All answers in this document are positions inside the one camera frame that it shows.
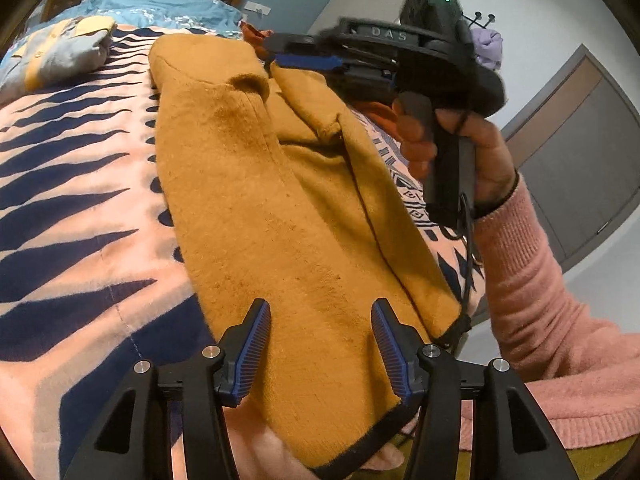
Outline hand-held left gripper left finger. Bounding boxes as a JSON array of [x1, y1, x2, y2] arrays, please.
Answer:
[[60, 297, 273, 480]]

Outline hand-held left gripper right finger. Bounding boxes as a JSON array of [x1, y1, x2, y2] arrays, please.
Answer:
[[370, 297, 583, 480]]

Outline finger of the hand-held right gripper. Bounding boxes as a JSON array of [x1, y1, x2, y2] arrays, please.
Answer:
[[260, 34, 331, 58], [272, 54, 351, 73]]

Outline mustard yellow sweater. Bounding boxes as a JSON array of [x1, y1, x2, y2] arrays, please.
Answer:
[[149, 34, 463, 478]]

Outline person's right forearm pink sleeve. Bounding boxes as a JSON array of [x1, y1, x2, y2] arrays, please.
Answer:
[[457, 172, 640, 451]]

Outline person's right hand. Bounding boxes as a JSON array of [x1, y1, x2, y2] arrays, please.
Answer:
[[392, 96, 518, 218]]

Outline orange-red garment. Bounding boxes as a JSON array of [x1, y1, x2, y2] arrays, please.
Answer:
[[239, 21, 275, 48]]

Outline purple hanging jacket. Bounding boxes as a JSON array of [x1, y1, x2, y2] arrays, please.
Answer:
[[470, 27, 503, 70]]

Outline blue floral duvet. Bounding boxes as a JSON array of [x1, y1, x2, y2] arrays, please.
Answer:
[[27, 0, 243, 41]]

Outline black wrist band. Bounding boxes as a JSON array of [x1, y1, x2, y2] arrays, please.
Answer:
[[472, 170, 520, 221]]

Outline grey-brown door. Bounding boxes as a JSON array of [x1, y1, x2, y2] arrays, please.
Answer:
[[502, 44, 640, 273]]

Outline orange patterned blanket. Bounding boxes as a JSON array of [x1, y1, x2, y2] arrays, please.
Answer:
[[0, 25, 488, 480]]

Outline folded grey and yellow shirt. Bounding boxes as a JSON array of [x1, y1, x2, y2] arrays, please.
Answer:
[[0, 16, 117, 106]]

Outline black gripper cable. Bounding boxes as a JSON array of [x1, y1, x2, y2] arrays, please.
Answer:
[[440, 192, 483, 356]]

